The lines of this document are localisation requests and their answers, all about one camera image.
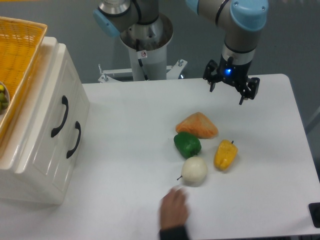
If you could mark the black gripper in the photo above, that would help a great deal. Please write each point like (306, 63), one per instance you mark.
(233, 75)

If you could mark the white pear toy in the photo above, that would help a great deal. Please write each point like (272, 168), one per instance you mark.
(193, 171)

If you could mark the black top drawer handle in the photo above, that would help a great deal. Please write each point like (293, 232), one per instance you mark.
(63, 117)

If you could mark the black drawer handle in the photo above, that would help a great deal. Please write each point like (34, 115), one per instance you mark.
(76, 137)
(63, 117)

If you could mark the white drawer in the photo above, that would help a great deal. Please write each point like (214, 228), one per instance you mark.
(69, 140)
(40, 147)

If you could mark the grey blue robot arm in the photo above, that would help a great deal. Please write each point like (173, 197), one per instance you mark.
(242, 21)

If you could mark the dark sleeved forearm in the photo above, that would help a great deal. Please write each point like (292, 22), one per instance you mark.
(175, 233)

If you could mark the white drawer cabinet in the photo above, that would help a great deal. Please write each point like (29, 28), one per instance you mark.
(32, 186)

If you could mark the person's hand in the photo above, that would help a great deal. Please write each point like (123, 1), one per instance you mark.
(173, 210)

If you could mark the orange salmon fillet toy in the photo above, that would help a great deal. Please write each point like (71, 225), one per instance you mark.
(198, 125)

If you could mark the yellow bell pepper toy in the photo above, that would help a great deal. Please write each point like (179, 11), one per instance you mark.
(225, 155)

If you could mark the green bell pepper toy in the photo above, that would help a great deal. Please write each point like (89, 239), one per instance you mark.
(187, 144)

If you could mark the black device at table edge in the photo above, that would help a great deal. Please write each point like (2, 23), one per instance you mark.
(314, 209)

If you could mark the yellow woven basket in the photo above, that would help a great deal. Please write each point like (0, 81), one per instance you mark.
(20, 41)

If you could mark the bowl of green fruit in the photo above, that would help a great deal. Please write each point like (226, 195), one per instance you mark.
(4, 99)

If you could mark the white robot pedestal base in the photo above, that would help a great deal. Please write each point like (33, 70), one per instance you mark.
(147, 50)

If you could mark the black bottom drawer handle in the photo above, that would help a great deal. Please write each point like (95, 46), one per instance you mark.
(76, 137)

